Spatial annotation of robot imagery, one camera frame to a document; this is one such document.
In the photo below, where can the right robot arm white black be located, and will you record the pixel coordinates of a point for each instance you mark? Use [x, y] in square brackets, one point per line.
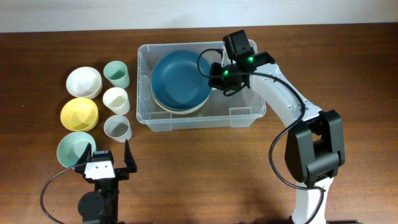
[307, 154]

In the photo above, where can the cream white cup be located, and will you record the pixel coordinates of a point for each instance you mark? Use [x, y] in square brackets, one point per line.
[116, 99]

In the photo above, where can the clear plastic storage container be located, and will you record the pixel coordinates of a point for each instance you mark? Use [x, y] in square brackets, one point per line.
[239, 110]

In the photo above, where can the beige plate bowl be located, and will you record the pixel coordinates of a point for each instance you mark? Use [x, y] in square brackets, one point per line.
[180, 111]
[155, 99]

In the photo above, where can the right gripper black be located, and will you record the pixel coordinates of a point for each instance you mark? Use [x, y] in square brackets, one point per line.
[214, 82]

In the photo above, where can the white small bowl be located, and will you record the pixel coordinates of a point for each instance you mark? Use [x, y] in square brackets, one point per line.
[84, 82]

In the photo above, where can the mint green small bowl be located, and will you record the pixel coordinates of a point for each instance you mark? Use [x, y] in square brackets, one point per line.
[72, 146]

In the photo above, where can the grey cup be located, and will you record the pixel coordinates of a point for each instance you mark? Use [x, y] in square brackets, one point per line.
[118, 128]

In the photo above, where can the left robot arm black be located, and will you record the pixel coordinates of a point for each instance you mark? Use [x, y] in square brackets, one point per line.
[101, 204]

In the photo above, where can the yellow small bowl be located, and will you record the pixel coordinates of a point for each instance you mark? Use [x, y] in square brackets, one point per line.
[79, 114]

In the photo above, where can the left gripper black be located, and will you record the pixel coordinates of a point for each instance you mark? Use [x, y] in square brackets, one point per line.
[123, 173]

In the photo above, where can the blue plate bowl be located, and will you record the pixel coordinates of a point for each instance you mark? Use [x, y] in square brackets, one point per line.
[176, 81]

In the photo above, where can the mint green cup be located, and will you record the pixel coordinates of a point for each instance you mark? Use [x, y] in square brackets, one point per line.
[117, 74]

